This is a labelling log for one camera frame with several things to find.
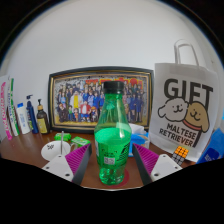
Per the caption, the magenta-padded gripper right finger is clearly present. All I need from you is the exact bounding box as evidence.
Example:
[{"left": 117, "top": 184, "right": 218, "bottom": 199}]
[{"left": 131, "top": 143, "right": 184, "bottom": 186}]

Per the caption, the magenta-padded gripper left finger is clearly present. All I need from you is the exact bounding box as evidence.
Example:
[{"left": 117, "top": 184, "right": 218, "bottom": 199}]
[{"left": 41, "top": 143, "right": 93, "bottom": 186}]

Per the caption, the green plastic drink bottle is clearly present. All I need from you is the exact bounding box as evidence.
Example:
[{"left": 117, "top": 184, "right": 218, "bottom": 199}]
[{"left": 93, "top": 80, "right": 133, "bottom": 186}]

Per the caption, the green soap box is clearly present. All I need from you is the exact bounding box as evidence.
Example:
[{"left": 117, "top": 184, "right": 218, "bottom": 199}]
[
  {"left": 54, "top": 132, "right": 72, "bottom": 142},
  {"left": 69, "top": 135, "right": 92, "bottom": 150}
]

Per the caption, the white stick in cup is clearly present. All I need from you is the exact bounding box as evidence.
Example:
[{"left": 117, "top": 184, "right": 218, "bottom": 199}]
[{"left": 59, "top": 130, "right": 65, "bottom": 156}]

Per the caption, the blue tissue pack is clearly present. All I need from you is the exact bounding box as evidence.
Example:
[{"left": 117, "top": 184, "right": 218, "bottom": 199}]
[{"left": 128, "top": 123, "right": 151, "bottom": 149}]

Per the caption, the patterned paper cup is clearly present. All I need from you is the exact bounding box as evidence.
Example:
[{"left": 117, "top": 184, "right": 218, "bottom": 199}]
[{"left": 40, "top": 139, "right": 80, "bottom": 163}]

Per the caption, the flat round red coaster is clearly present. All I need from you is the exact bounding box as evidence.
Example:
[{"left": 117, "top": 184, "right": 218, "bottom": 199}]
[{"left": 95, "top": 168, "right": 131, "bottom": 189}]

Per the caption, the colourful puzzle cube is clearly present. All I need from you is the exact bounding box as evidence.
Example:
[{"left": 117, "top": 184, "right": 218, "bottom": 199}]
[{"left": 171, "top": 145, "right": 190, "bottom": 167}]

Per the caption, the amber pump bottle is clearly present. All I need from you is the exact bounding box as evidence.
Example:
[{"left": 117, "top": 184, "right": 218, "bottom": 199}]
[{"left": 35, "top": 98, "right": 51, "bottom": 135}]

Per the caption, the framed group picture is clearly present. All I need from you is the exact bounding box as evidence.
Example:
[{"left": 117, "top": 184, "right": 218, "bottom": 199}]
[{"left": 47, "top": 66, "right": 155, "bottom": 134}]

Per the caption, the dark blue pump bottle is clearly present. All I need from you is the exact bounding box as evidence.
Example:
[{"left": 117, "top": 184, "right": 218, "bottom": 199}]
[{"left": 25, "top": 94, "right": 40, "bottom": 135}]

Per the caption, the white bottle with blue cap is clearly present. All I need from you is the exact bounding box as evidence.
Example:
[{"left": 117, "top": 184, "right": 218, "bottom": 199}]
[{"left": 16, "top": 102, "right": 32, "bottom": 135}]

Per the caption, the white paper gift bag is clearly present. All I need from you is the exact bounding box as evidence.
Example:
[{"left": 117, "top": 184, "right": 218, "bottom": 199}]
[{"left": 148, "top": 39, "right": 221, "bottom": 163}]

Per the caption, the green and white shuttlecock tube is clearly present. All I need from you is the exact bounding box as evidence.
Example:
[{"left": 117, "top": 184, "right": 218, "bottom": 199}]
[{"left": 7, "top": 77, "right": 21, "bottom": 137}]

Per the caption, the pink shuttlecock tube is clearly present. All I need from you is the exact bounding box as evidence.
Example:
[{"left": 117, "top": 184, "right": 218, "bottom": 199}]
[{"left": 0, "top": 75, "right": 14, "bottom": 141}]

